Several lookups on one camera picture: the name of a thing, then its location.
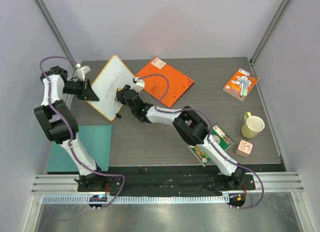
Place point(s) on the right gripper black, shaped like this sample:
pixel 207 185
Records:
pixel 122 94

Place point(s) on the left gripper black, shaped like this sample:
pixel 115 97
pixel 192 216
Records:
pixel 88 93

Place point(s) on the yellow-framed whiteboard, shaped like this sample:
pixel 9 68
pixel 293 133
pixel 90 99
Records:
pixel 115 75

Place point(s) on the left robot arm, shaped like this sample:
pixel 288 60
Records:
pixel 60 126

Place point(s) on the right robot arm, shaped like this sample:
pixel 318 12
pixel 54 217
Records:
pixel 193 130

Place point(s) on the orange notebook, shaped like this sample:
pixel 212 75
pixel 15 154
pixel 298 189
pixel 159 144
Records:
pixel 164 82

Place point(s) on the teal mat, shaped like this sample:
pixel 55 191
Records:
pixel 96 139

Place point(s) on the orange comic book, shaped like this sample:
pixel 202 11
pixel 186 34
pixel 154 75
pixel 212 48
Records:
pixel 232 87

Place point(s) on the green book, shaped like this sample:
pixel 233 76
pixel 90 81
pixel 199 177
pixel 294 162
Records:
pixel 220 137

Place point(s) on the marker pen on book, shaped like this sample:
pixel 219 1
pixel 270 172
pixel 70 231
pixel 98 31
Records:
pixel 244 87

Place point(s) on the yellow-green mug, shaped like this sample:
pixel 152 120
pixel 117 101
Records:
pixel 252 126

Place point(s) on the pink cube box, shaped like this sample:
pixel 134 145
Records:
pixel 244 149

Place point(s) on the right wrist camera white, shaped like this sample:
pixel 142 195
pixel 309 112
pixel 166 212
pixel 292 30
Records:
pixel 138 84

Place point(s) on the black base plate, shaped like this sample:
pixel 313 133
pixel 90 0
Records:
pixel 175 180

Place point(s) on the aluminium rail front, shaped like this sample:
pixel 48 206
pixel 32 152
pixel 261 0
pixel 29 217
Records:
pixel 59 189

